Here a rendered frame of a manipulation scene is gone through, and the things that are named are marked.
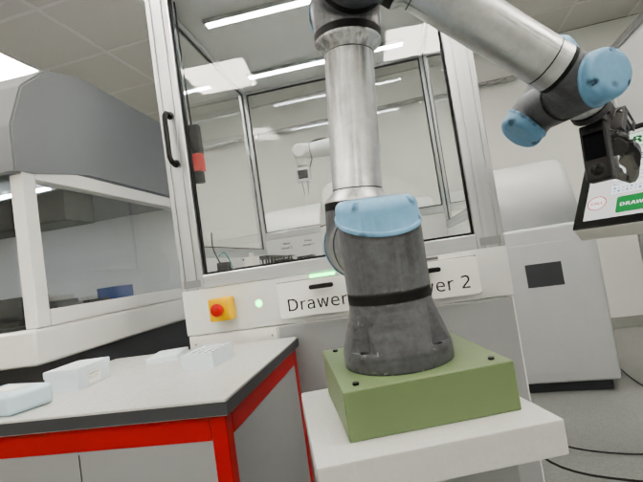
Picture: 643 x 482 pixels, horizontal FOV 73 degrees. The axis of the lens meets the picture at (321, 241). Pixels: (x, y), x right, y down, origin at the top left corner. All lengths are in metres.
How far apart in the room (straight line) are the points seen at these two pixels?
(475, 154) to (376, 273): 0.87
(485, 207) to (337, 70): 0.74
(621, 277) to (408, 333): 4.28
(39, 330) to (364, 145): 1.11
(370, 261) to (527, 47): 0.38
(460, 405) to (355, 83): 0.50
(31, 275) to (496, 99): 4.17
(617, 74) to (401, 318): 0.46
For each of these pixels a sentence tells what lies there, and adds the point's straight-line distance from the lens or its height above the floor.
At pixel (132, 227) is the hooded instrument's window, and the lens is 1.97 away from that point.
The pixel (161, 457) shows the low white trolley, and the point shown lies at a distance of 0.93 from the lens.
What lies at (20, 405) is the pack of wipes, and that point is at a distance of 1.11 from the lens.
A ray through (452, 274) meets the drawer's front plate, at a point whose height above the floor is 0.88.
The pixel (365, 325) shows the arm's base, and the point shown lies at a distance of 0.58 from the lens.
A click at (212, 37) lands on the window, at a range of 1.64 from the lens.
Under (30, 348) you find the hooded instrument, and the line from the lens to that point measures 1.50.
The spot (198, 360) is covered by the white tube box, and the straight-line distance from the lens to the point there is 1.12.
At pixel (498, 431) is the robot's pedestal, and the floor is 0.76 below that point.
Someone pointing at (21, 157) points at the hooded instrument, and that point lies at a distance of 1.57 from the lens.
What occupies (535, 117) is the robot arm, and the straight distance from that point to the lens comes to 0.84.
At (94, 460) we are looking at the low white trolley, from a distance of 1.00.
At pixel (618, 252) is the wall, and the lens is 4.77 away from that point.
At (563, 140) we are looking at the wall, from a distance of 4.75.
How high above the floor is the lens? 0.97
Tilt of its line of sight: 3 degrees up
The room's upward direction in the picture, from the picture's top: 8 degrees counter-clockwise
